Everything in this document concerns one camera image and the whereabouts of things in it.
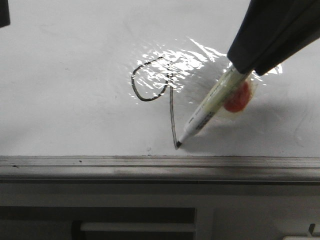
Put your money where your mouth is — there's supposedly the aluminium whiteboard frame rail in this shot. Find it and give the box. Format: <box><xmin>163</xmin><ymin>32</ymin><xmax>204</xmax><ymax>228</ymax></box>
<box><xmin>0</xmin><ymin>156</ymin><xmax>320</xmax><ymax>183</ymax></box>

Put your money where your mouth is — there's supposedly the white whiteboard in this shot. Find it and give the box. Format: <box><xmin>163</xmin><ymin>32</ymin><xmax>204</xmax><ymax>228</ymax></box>
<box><xmin>0</xmin><ymin>0</ymin><xmax>320</xmax><ymax>157</ymax></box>

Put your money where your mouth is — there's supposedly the dark slotted panel below board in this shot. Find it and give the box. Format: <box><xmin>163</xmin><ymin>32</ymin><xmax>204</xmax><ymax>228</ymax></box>
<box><xmin>0</xmin><ymin>206</ymin><xmax>196</xmax><ymax>240</ymax></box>

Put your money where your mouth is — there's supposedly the red magnet taped to marker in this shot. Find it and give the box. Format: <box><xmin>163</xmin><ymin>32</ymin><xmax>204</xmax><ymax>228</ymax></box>
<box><xmin>216</xmin><ymin>78</ymin><xmax>258</xmax><ymax>122</ymax></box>

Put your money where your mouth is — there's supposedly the white whiteboard marker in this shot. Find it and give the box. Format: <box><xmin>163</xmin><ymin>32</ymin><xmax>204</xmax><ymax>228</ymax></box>
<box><xmin>175</xmin><ymin>65</ymin><xmax>251</xmax><ymax>149</ymax></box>

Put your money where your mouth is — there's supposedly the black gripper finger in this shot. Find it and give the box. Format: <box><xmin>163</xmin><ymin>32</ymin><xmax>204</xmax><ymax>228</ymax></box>
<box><xmin>254</xmin><ymin>0</ymin><xmax>320</xmax><ymax>76</ymax></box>
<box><xmin>226</xmin><ymin>0</ymin><xmax>320</xmax><ymax>75</ymax></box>

